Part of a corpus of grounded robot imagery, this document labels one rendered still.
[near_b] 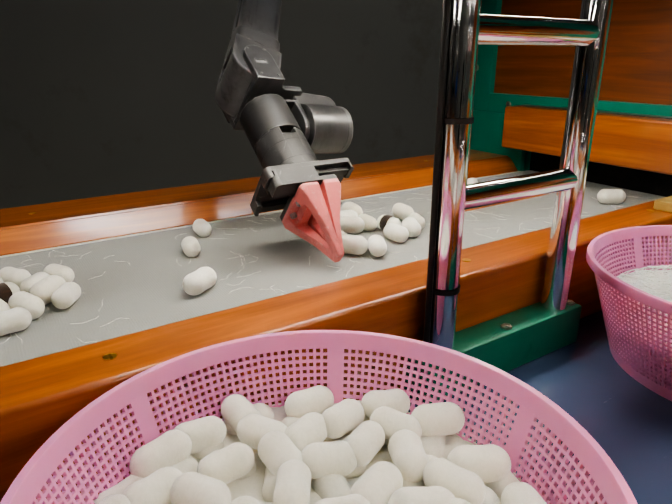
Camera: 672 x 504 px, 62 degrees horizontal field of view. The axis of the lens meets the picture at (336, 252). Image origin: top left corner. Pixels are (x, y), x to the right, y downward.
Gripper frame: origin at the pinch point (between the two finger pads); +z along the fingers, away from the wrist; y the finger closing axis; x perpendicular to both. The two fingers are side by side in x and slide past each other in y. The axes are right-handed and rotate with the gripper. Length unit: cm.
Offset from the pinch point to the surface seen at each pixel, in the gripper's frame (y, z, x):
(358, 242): 3.7, -1.0, 0.9
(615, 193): 46.9, 0.8, -0.7
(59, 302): -24.8, -2.6, 3.3
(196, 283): -14.3, -0.2, 0.6
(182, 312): -16.3, 2.2, 0.5
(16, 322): -28.2, -0.7, 1.5
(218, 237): -6.0, -11.3, 11.6
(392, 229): 9.9, -2.5, 2.2
